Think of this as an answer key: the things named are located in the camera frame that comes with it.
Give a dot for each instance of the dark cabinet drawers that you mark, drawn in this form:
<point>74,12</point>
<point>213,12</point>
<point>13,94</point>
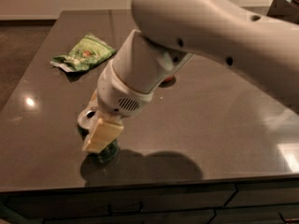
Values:
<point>225,203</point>

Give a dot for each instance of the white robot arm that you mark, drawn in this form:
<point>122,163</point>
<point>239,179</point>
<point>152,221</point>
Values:
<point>262,50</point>

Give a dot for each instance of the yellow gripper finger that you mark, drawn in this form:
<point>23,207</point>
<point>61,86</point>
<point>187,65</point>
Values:
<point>93,102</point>
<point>102,133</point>

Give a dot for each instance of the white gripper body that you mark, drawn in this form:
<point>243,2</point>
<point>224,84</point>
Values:
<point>117,95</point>

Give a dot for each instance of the green soda can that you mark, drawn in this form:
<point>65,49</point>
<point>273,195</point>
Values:
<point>106,148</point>

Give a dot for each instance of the red apple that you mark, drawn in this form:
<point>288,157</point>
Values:
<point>168,79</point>

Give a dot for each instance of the green chip bag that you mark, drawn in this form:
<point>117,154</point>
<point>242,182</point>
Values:
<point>89,52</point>

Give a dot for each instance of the dark box in corner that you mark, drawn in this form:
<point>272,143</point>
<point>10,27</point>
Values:
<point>285,10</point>

